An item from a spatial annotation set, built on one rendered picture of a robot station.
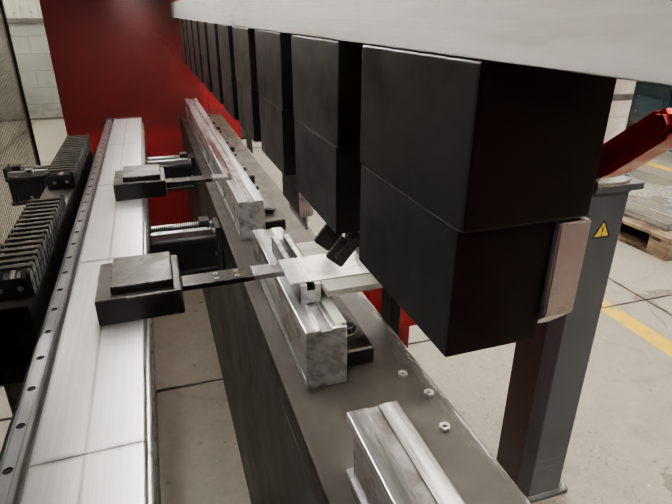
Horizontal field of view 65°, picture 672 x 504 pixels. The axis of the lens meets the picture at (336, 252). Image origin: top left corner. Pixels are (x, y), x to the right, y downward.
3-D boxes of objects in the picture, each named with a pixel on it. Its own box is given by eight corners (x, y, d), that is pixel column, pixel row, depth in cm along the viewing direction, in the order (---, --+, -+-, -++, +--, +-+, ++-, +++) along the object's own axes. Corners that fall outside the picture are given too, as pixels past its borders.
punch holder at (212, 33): (258, 102, 119) (254, 23, 113) (220, 104, 117) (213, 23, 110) (247, 93, 132) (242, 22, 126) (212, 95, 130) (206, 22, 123)
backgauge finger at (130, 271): (292, 296, 77) (291, 265, 75) (99, 327, 69) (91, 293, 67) (274, 262, 87) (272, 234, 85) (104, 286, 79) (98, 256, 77)
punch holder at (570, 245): (568, 335, 33) (628, 56, 26) (448, 362, 31) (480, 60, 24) (448, 245, 46) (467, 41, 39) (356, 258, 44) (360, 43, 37)
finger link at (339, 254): (351, 219, 77) (324, 255, 78) (359, 227, 75) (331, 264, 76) (367, 230, 79) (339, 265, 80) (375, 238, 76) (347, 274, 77)
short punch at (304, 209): (313, 229, 75) (312, 163, 71) (300, 231, 74) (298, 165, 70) (295, 207, 83) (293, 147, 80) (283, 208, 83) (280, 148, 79)
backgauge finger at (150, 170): (235, 189, 123) (233, 168, 121) (115, 201, 115) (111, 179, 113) (227, 176, 133) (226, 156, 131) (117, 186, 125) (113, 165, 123)
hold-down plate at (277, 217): (286, 230, 129) (285, 219, 128) (264, 233, 127) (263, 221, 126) (261, 194, 155) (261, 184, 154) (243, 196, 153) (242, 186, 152)
